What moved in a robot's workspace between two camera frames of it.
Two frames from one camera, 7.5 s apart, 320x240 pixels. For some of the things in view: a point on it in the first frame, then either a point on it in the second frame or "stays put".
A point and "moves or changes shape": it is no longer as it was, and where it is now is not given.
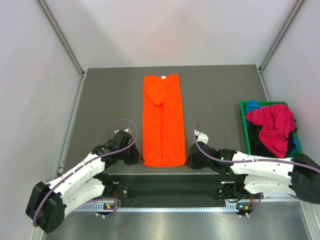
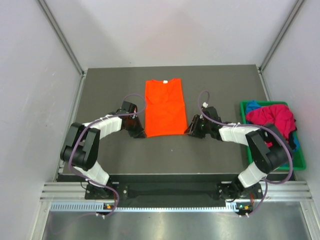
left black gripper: [135, 158] -> [139, 133]
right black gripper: [191, 163] -> [193, 130]
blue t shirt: [251, 106] stays put
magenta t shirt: [279, 123] stays put
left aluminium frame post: [60, 33] stays put
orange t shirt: [163, 134] moves or changes shape
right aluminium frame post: [278, 39] stays put
